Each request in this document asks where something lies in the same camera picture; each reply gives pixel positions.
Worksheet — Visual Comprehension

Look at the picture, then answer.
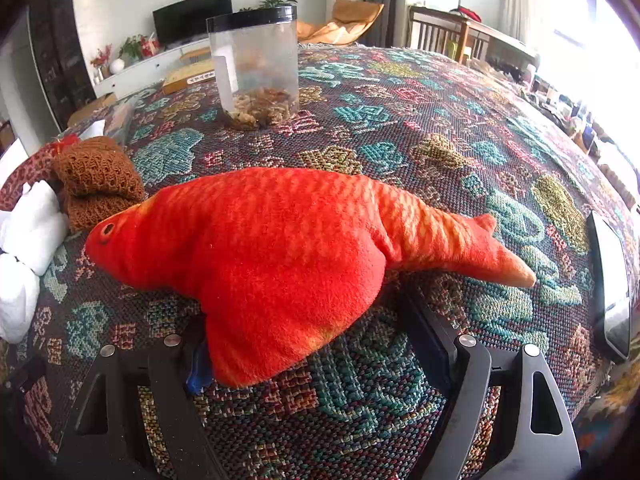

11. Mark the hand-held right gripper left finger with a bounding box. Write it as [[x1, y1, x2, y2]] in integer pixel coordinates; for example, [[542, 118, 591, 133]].
[[56, 332, 231, 480]]

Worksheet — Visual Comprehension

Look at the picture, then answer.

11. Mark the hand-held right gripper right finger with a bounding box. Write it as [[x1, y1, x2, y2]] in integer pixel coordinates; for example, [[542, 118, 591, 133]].
[[399, 285, 583, 480]]

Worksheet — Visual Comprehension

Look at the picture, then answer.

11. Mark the red fish plush toy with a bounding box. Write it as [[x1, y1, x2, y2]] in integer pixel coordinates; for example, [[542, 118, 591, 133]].
[[84, 166, 537, 389]]

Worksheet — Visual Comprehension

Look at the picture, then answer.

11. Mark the dark red knitted cloth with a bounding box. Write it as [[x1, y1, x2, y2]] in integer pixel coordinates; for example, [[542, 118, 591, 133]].
[[0, 149, 58, 211]]

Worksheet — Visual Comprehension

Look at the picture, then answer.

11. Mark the white soft cloth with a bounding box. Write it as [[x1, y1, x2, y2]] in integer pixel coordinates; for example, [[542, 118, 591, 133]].
[[0, 180, 71, 345]]

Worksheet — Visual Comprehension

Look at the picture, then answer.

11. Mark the colourful patterned woven blanket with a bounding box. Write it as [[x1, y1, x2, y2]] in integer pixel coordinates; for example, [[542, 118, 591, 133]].
[[0, 45, 640, 480]]

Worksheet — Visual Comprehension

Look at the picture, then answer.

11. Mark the black smartphone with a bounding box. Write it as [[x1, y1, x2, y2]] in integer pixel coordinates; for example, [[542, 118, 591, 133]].
[[586, 211, 633, 363]]

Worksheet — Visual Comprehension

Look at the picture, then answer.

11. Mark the brown knitted cloth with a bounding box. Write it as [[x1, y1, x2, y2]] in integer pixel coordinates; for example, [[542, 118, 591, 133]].
[[51, 136, 147, 233]]

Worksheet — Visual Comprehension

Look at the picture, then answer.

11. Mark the clear plastic bag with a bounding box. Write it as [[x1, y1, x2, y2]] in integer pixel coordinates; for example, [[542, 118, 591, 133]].
[[102, 100, 137, 147]]

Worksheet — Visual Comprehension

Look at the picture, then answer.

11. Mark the tan flat box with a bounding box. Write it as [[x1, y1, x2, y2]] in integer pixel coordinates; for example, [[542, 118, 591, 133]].
[[162, 67, 217, 96]]

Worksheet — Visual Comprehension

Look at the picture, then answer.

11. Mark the wooden slatted chair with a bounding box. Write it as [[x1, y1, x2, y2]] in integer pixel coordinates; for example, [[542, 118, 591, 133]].
[[407, 5, 538, 66]]

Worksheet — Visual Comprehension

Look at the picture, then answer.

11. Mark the white television cabinet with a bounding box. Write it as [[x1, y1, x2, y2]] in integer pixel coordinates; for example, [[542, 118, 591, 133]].
[[92, 40, 211, 98]]

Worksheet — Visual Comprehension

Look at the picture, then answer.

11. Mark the clear plastic jar black lid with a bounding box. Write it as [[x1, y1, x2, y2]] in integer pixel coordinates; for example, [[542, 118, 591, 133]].
[[206, 5, 301, 132]]

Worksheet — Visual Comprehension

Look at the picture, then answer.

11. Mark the orange lounge chair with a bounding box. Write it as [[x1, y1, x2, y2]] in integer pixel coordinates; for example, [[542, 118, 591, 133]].
[[297, 0, 385, 46]]

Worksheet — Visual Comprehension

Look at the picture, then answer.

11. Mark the green plant with red ornaments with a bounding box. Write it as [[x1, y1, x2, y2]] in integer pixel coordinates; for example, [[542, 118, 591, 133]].
[[119, 34, 161, 61]]

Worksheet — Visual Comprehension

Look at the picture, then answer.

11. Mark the grey curtain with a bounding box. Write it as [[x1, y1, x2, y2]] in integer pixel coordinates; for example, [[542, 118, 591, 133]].
[[362, 0, 408, 48]]

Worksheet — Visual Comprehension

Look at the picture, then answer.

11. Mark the black tall cabinet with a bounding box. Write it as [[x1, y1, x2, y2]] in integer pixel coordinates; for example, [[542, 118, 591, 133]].
[[27, 0, 98, 131]]

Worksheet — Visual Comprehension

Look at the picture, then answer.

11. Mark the black flat television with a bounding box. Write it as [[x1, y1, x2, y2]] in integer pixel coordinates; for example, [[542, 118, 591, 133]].
[[152, 0, 234, 51]]

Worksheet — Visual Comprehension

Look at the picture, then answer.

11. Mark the green leafy potted plant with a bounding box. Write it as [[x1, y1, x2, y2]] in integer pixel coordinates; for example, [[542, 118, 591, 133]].
[[240, 0, 298, 13]]

